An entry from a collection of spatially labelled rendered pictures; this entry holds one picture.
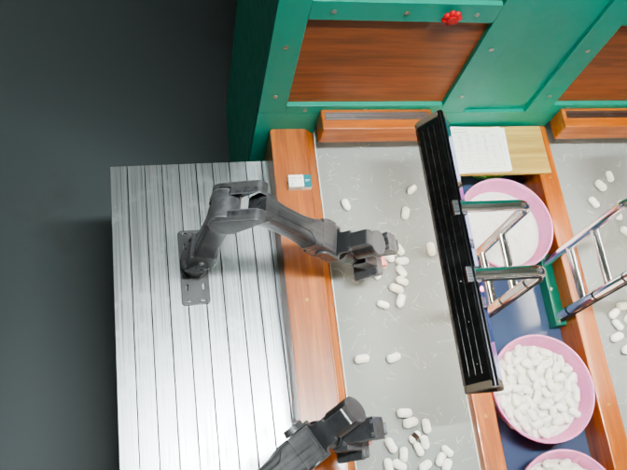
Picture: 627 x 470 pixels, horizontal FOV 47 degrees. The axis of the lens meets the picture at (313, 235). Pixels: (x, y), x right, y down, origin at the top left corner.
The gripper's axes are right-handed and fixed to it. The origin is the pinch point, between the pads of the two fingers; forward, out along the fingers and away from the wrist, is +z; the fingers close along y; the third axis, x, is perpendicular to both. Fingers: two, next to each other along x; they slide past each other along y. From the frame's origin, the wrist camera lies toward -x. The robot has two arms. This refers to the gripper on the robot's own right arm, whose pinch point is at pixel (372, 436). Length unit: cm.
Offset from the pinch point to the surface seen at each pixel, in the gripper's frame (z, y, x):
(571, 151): 64, 75, -39
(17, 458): -13, 13, 123
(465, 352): -1.9, 12.2, -26.5
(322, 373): 0.2, 16.3, 11.8
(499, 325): 45, 27, -14
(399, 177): 23, 68, -5
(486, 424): 29.1, 1.0, -12.9
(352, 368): 7.8, 17.3, 8.5
